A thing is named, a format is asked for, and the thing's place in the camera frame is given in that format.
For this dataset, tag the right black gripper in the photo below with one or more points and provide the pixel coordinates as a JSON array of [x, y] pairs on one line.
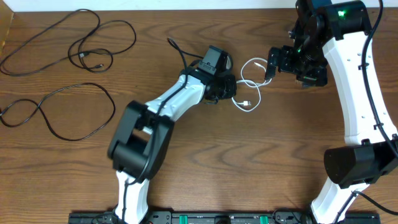
[[316, 78]]

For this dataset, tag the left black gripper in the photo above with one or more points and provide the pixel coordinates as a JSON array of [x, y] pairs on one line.
[[226, 86]]

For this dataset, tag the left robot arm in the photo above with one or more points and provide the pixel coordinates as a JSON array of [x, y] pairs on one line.
[[141, 140]]

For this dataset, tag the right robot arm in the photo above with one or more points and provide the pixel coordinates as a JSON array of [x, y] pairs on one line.
[[337, 38]]

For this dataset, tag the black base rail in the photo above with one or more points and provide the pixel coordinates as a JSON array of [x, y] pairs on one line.
[[283, 216]]

